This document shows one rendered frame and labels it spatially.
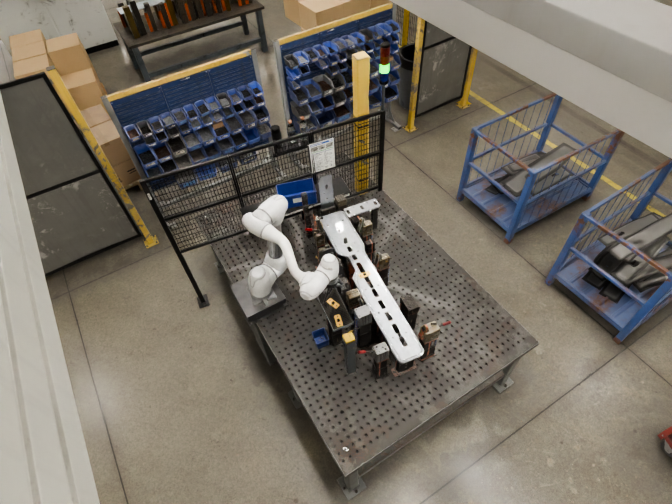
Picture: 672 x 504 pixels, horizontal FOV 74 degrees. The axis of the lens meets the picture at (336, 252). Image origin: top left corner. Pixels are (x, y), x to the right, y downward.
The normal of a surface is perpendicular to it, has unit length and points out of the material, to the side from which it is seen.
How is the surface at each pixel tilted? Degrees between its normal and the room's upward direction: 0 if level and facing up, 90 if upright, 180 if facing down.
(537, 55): 90
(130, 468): 0
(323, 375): 0
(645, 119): 90
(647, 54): 90
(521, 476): 0
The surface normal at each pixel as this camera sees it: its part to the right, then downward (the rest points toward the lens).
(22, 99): 0.51, 0.64
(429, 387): -0.05, -0.63
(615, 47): -0.85, 0.43
